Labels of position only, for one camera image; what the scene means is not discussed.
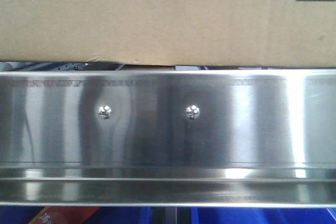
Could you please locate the brown cardboard carton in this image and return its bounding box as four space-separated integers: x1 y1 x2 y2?
1 0 335 68

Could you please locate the red flat box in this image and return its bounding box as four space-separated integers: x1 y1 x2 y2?
29 206 100 223

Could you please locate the right rail screw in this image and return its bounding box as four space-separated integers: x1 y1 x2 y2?
185 105 201 120

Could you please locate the rail screw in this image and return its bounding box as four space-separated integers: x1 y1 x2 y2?
98 105 112 120
185 105 201 120

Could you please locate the left rail screw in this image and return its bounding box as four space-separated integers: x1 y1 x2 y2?
98 105 112 120

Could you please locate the steel shelf rail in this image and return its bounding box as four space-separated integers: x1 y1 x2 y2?
1 69 335 208

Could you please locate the blue bin below rail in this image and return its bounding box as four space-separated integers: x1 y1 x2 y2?
191 207 335 223

